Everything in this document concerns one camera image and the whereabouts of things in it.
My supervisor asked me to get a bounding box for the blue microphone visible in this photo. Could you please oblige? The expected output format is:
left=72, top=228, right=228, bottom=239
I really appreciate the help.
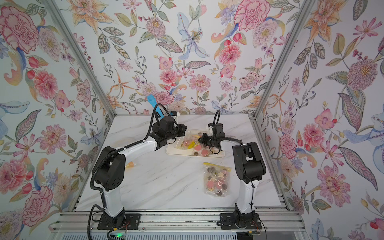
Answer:
left=147, top=95, right=164, bottom=119

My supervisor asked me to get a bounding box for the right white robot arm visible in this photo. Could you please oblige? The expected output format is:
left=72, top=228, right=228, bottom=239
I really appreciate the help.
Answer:
left=199, top=123, right=267, bottom=229

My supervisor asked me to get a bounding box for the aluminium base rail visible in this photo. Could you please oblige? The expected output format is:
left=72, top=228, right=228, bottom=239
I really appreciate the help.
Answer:
left=49, top=209, right=305, bottom=233

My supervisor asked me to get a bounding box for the white rectangular tray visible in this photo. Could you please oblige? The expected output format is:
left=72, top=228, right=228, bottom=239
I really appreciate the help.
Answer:
left=166, top=130, right=225, bottom=159

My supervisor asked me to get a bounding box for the ziploc bag yellow duck print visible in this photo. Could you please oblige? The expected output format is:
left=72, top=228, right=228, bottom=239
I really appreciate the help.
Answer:
left=125, top=162, right=135, bottom=169

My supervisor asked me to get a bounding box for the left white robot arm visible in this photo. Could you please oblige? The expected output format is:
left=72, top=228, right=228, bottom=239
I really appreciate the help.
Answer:
left=90, top=116, right=188, bottom=218

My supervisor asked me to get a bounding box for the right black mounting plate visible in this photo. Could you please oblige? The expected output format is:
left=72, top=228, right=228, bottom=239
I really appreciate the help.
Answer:
left=217, top=213, right=263, bottom=230

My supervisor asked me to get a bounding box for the pile of poured cookies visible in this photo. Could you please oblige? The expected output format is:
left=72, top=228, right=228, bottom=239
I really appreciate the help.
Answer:
left=177, top=135, right=219, bottom=157

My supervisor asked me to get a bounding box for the ziploc bag of cookies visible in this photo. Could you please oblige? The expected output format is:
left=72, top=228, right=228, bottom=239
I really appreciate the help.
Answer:
left=203, top=163, right=232, bottom=198
left=176, top=133, right=203, bottom=151

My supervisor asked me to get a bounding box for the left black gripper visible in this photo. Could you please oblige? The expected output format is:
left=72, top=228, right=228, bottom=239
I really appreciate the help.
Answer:
left=165, top=123, right=189, bottom=141

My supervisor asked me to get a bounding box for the black mounting plate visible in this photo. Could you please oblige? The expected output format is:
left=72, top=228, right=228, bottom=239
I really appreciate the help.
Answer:
left=217, top=213, right=263, bottom=230
left=97, top=214, right=141, bottom=230

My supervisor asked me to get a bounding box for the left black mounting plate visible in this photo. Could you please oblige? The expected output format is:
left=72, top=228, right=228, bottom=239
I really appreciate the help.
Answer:
left=97, top=214, right=141, bottom=230

